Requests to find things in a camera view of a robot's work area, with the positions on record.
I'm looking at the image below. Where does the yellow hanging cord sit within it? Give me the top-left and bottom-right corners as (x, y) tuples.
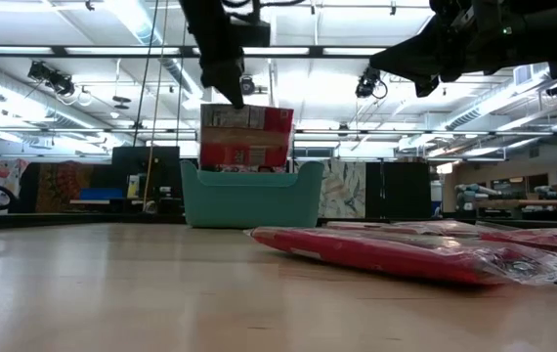
(141, 0), (170, 212)

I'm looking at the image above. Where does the teal plastic basket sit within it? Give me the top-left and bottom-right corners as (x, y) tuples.
(179, 159), (326, 230)

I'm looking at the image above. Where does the dark red patterned cloth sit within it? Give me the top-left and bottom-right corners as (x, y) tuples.
(35, 160), (97, 214)

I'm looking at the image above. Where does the red floral panel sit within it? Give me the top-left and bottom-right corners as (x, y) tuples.
(215, 164), (287, 174)

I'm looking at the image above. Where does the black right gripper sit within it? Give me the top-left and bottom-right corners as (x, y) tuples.
(368, 0), (551, 99)

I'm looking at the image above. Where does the black overhead frame bar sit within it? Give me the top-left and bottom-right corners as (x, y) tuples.
(0, 45), (397, 60)

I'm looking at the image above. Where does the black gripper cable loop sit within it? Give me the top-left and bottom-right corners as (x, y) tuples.
(220, 0), (309, 24)

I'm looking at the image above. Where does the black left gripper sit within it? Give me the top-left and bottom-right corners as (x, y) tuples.
(179, 0), (272, 110)

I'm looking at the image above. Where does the black monitor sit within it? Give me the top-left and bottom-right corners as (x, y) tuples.
(110, 145), (181, 190)

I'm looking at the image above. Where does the black cabinet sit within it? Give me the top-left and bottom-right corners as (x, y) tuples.
(364, 160), (433, 220)

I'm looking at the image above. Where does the blue box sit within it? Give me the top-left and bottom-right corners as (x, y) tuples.
(78, 188), (126, 201)

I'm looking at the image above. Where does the black hanging pole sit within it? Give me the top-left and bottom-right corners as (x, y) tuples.
(131, 0), (161, 148)

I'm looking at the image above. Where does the floral white cloth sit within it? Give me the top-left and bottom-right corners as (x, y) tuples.
(0, 157), (30, 206)

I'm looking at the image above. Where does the red popcorn bag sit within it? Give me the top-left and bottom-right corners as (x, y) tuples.
(477, 227), (557, 260)
(325, 220), (485, 237)
(198, 103), (295, 170)
(244, 225), (557, 287)

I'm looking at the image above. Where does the wooden background table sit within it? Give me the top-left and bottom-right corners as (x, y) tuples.
(473, 197), (557, 209)

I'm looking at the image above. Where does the black ceiling spotlight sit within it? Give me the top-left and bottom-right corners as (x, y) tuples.
(26, 60), (76, 97)
(355, 64), (389, 100)

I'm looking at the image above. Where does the leaf patterned panel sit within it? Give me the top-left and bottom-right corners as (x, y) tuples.
(320, 159), (367, 220)

